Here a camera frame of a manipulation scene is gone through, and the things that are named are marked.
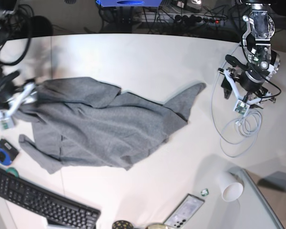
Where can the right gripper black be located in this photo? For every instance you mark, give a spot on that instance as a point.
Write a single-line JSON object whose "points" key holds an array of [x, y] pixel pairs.
{"points": [[6, 93]]}

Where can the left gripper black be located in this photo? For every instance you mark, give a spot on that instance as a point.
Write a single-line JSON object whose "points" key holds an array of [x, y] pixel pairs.
{"points": [[249, 80]]}

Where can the grey t-shirt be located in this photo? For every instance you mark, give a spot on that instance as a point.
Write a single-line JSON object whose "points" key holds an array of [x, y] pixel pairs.
{"points": [[84, 122]]}

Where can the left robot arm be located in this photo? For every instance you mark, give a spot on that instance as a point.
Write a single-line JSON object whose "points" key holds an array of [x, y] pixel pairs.
{"points": [[256, 29]]}

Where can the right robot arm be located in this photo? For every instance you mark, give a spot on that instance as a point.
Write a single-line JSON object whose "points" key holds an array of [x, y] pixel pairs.
{"points": [[8, 9]]}

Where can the blue black tape measure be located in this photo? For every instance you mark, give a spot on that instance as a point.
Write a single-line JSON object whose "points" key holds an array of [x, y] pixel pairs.
{"points": [[8, 152]]}

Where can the green tape roll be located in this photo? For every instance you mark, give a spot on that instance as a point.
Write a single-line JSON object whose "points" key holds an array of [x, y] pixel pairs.
{"points": [[12, 171]]}

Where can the white paper cup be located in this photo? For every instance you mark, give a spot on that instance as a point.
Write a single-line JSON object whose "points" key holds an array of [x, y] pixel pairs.
{"points": [[230, 188]]}

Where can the small green white chip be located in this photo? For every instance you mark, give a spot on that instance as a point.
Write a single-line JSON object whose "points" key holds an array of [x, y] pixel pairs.
{"points": [[204, 192]]}

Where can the smartphone clear case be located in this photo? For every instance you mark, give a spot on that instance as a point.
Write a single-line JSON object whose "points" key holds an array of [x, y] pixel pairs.
{"points": [[184, 211]]}

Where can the black keyboard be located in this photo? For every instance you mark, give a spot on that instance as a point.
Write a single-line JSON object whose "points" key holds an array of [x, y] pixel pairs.
{"points": [[53, 207]]}

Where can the blue box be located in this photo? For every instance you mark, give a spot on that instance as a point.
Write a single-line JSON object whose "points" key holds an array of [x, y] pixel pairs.
{"points": [[120, 3]]}

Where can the gold round tin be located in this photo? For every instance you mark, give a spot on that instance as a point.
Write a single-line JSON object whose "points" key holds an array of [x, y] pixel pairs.
{"points": [[157, 226]]}

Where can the black gold dotted lid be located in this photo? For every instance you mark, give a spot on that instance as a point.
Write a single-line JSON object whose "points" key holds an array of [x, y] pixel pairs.
{"points": [[122, 224]]}

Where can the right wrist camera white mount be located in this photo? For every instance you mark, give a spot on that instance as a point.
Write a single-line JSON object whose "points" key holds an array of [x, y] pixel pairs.
{"points": [[27, 96]]}

